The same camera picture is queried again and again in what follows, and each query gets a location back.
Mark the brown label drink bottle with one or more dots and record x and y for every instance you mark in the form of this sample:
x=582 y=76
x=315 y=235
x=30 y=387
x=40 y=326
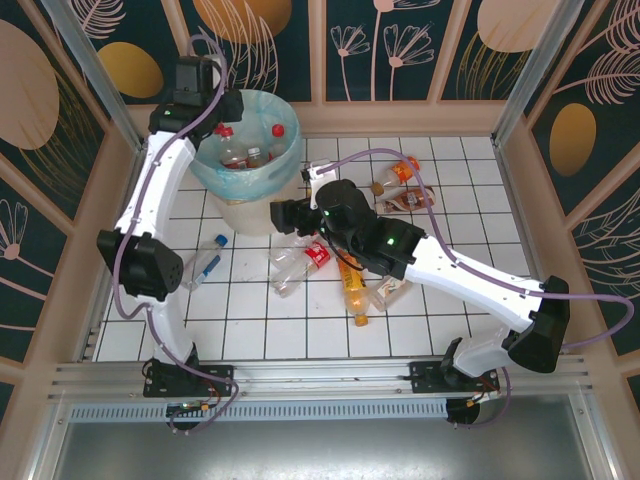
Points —
x=412 y=199

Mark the green cap bottle white label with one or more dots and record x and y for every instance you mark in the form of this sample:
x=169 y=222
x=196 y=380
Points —
x=387 y=292

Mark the crushed clear plastic bottle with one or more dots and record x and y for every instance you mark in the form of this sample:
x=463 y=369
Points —
x=286 y=255

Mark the orange juice bottle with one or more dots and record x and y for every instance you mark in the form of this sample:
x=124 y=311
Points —
x=352 y=287

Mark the clear bottle red white label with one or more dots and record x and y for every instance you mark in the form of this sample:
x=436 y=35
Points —
x=317 y=254

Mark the orange label bottle brown cap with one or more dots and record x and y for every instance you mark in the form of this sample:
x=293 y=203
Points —
x=402 y=170

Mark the light blue plastic bin liner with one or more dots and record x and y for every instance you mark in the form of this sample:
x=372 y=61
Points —
x=280 y=172

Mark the grey metal sheet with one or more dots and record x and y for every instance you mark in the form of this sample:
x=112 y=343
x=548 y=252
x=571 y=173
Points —
x=325 y=450

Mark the white round waste bin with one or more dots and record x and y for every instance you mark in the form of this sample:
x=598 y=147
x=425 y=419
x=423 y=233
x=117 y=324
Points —
x=255 y=215

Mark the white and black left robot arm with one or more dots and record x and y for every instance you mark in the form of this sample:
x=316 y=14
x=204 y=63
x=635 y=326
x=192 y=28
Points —
x=160 y=180

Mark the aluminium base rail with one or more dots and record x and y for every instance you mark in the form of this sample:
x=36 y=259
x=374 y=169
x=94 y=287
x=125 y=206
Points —
x=320 y=375

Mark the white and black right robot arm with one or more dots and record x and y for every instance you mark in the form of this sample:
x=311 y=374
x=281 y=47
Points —
x=470 y=277

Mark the clear bottle with blue cap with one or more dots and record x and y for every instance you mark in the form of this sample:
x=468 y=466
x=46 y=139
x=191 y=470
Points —
x=205 y=262

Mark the clear bottle with red cap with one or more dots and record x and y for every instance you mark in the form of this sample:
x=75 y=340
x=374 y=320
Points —
x=278 y=131

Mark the aluminium frame post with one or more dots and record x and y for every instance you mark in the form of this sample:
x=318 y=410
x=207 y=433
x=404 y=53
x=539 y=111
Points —
x=532 y=70
x=95 y=70

